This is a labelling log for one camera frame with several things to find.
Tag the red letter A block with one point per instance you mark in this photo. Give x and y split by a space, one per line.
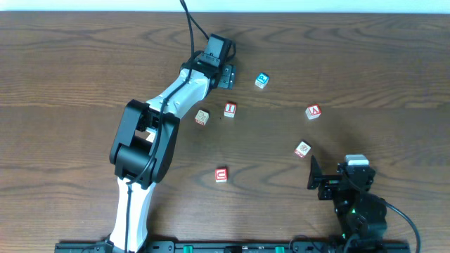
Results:
313 111

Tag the shell picture block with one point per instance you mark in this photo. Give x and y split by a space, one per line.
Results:
302 149

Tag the red letter I block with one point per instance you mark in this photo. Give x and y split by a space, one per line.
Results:
230 110

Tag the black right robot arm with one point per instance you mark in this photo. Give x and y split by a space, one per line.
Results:
361 216

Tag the blue letter P block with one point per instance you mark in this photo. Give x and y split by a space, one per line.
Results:
262 80

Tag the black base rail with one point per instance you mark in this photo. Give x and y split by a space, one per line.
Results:
296 245

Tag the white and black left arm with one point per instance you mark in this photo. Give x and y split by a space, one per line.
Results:
146 137

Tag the plain picture block red side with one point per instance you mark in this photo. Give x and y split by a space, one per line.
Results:
202 117

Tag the red letter U block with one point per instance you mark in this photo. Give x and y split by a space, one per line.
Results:
221 175

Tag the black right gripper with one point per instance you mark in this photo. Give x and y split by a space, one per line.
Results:
325 180

